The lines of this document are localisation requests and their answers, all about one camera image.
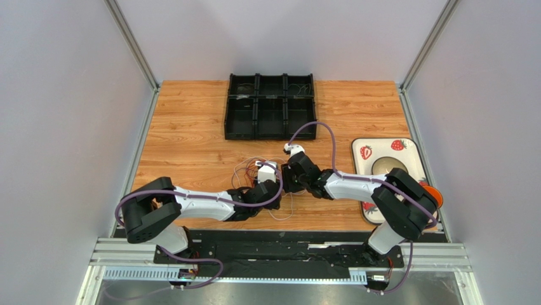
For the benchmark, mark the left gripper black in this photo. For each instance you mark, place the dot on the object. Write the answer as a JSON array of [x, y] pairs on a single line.
[[275, 204]]

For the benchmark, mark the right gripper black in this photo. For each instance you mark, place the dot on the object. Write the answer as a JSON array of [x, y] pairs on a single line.
[[289, 176]]

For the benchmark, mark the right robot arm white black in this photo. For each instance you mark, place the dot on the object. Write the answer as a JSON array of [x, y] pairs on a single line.
[[407, 207]]

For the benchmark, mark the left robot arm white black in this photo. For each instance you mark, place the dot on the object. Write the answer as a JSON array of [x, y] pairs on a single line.
[[148, 214]]

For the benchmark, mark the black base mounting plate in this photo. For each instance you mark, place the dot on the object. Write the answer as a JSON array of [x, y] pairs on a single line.
[[287, 254]]

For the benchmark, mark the black six-compartment tray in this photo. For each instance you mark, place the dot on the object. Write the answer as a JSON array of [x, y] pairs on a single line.
[[265, 107]]

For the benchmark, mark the beige ceramic bowl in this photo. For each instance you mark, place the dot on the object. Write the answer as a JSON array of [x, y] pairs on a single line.
[[386, 164]]

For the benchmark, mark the orange plastic cup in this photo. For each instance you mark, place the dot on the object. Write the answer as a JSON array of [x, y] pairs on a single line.
[[435, 194]]

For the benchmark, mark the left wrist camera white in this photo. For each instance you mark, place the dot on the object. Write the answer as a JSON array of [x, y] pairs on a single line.
[[266, 172]]

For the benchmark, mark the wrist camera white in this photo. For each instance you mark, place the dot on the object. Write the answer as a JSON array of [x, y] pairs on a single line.
[[266, 172], [292, 149]]

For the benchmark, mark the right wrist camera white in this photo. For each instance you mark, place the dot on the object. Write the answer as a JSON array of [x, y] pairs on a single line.
[[292, 149]]

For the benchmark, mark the aluminium frame rail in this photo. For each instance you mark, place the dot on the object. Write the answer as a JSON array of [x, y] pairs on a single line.
[[436, 272]]

